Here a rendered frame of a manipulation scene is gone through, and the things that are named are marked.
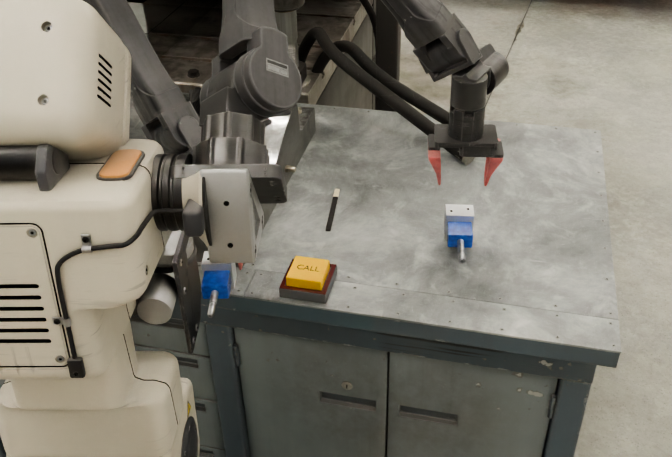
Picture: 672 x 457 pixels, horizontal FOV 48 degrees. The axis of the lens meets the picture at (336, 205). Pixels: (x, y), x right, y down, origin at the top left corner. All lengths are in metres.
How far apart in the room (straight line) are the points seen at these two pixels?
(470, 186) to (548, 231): 0.20
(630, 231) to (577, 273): 1.56
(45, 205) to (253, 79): 0.26
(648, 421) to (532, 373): 0.95
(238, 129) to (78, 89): 0.18
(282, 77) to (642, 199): 2.36
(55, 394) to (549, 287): 0.78
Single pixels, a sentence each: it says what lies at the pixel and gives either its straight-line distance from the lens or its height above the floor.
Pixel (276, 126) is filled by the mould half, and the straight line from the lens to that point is 1.50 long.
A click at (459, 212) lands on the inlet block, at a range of 1.37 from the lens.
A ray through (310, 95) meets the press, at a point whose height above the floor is 0.77.
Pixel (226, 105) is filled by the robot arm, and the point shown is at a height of 1.25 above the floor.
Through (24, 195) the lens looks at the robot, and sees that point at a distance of 0.79.
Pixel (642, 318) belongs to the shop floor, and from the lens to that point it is 2.55.
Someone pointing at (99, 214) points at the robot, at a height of 1.22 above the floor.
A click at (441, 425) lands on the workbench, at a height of 0.49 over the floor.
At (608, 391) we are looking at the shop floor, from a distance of 2.30.
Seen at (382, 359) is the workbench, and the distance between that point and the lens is 1.39.
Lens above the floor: 1.63
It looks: 34 degrees down
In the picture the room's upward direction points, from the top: 1 degrees counter-clockwise
